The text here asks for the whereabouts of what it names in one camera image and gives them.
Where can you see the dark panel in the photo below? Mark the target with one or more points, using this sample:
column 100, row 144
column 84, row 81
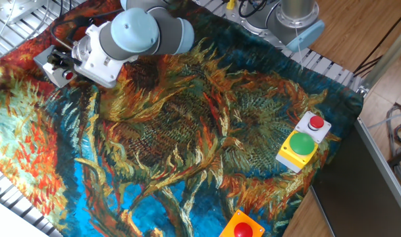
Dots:
column 351, row 204

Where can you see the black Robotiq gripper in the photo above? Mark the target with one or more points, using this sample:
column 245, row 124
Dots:
column 70, row 60

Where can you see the yellow box green button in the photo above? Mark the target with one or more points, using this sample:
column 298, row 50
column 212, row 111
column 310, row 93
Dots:
column 297, row 151

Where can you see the yellow plug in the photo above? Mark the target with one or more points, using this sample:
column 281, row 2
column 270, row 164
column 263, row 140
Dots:
column 230, row 4

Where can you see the aluminium corner frame beam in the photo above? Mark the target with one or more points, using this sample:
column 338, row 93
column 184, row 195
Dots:
column 388, row 57

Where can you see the white box small red button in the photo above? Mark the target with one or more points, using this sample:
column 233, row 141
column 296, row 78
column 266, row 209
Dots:
column 315, row 123

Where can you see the orange box red button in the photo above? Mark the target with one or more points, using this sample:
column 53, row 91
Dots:
column 241, row 227

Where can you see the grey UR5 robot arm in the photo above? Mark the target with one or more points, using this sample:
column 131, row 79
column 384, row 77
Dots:
column 134, row 33

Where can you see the sunflower painting cloth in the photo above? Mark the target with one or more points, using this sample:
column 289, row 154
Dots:
column 187, row 131

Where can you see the silver metal plate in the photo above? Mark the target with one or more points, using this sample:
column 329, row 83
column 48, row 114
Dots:
column 16, row 8

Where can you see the aluminium edge rail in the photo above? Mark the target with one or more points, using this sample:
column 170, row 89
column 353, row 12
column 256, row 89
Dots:
column 384, row 174

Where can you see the grey box red button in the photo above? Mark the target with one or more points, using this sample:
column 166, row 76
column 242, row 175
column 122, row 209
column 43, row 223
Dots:
column 42, row 62

